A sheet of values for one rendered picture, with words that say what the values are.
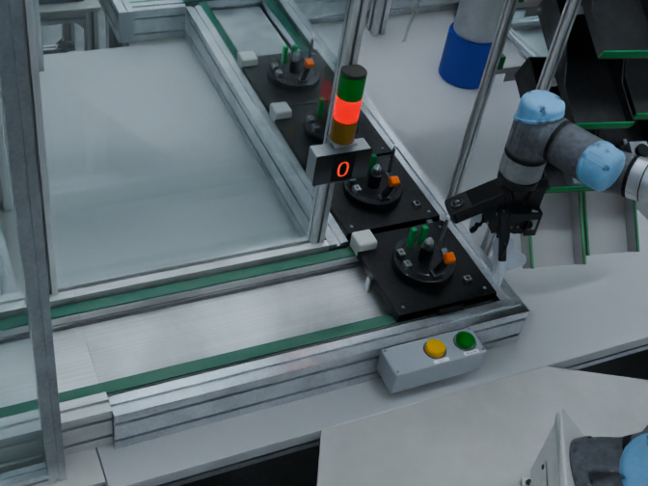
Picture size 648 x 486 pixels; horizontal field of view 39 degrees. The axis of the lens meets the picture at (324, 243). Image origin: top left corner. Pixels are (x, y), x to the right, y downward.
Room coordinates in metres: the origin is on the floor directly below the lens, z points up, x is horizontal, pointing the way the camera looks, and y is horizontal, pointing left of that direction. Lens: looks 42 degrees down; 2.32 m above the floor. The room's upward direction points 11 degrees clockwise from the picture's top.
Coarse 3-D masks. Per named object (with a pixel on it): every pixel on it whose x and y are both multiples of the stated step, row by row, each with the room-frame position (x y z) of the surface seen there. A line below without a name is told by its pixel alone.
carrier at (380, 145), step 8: (360, 112) 2.00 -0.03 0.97; (360, 120) 1.96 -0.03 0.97; (368, 120) 1.97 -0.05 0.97; (360, 128) 1.92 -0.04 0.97; (368, 128) 1.93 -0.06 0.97; (360, 136) 1.89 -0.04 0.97; (368, 136) 1.90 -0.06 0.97; (376, 136) 1.90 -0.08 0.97; (368, 144) 1.86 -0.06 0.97; (376, 144) 1.87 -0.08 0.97; (384, 144) 1.88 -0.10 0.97; (376, 152) 1.83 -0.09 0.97; (384, 152) 1.84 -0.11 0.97
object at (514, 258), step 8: (496, 240) 1.25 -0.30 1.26; (512, 240) 1.26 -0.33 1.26; (496, 248) 1.24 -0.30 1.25; (512, 248) 1.25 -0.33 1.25; (496, 256) 1.23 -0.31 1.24; (512, 256) 1.24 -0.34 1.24; (520, 256) 1.24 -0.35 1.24; (496, 264) 1.22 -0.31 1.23; (504, 264) 1.22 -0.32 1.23; (512, 264) 1.23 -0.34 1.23; (520, 264) 1.24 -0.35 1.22; (496, 272) 1.22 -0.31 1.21; (496, 280) 1.21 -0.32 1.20
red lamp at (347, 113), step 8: (336, 96) 1.46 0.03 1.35; (336, 104) 1.45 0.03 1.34; (344, 104) 1.44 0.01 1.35; (352, 104) 1.44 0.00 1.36; (360, 104) 1.46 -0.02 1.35; (336, 112) 1.45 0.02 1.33; (344, 112) 1.44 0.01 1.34; (352, 112) 1.44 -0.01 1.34; (336, 120) 1.45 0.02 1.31; (344, 120) 1.44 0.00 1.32; (352, 120) 1.45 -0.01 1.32
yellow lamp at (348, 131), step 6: (336, 126) 1.45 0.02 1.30; (342, 126) 1.44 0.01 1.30; (348, 126) 1.44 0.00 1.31; (354, 126) 1.45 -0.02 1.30; (330, 132) 1.46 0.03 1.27; (336, 132) 1.45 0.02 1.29; (342, 132) 1.44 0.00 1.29; (348, 132) 1.44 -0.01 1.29; (354, 132) 1.46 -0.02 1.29; (330, 138) 1.45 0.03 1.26; (336, 138) 1.44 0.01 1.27; (342, 138) 1.44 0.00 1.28; (348, 138) 1.45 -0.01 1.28; (354, 138) 1.46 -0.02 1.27; (342, 144) 1.44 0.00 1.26; (348, 144) 1.45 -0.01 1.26
